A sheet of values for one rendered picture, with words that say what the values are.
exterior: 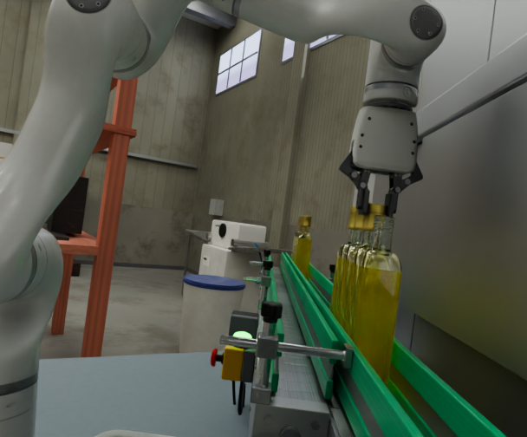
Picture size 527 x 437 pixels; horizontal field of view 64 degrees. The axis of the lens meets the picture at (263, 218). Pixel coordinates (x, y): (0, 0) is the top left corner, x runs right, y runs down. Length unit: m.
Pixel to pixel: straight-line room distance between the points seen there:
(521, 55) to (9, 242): 0.71
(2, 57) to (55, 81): 8.68
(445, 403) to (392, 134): 0.39
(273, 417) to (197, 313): 3.21
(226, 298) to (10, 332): 3.07
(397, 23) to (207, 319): 3.32
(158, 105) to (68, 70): 8.95
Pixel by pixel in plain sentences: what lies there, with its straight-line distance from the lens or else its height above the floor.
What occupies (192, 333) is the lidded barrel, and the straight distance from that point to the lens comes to 3.83.
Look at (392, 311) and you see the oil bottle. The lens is 0.63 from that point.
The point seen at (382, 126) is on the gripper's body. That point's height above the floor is 1.45.
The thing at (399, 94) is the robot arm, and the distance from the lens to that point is 0.70.
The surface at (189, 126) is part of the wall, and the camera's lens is 9.76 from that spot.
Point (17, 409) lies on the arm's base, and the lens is 0.75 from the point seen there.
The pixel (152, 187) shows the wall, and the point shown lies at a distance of 9.40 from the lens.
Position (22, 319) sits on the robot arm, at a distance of 0.76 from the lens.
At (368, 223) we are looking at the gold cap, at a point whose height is 1.30.
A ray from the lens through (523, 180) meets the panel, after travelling 0.58.
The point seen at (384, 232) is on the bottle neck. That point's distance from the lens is 0.63.
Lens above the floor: 1.28
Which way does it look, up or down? 1 degrees up
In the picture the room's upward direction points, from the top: 7 degrees clockwise
